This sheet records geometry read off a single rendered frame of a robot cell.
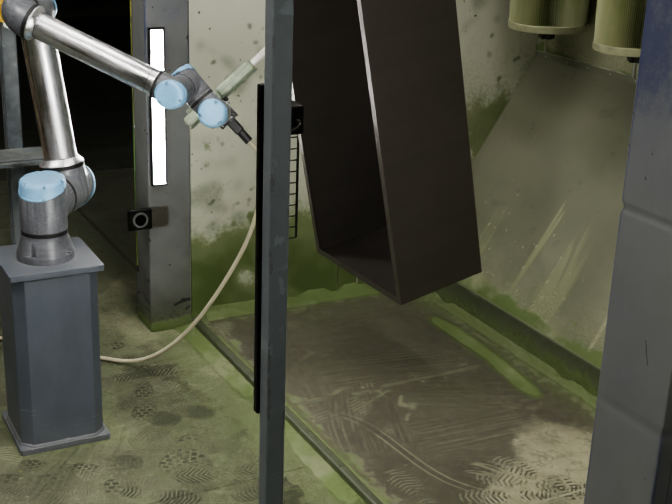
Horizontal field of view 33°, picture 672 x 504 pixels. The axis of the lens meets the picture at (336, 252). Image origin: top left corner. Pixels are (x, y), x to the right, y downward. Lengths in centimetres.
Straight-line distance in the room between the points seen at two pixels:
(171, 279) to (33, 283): 115
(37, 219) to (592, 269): 212
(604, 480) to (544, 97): 311
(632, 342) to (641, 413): 13
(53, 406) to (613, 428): 220
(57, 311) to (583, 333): 196
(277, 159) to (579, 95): 265
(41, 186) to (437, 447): 157
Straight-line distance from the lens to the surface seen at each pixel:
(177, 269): 475
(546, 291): 462
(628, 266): 211
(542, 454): 392
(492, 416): 413
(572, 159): 486
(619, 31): 437
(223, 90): 395
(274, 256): 264
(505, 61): 527
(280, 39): 251
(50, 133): 385
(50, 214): 373
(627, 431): 220
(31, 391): 387
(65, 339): 382
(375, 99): 362
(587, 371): 435
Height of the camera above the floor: 194
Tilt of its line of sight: 20 degrees down
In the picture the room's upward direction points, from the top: 2 degrees clockwise
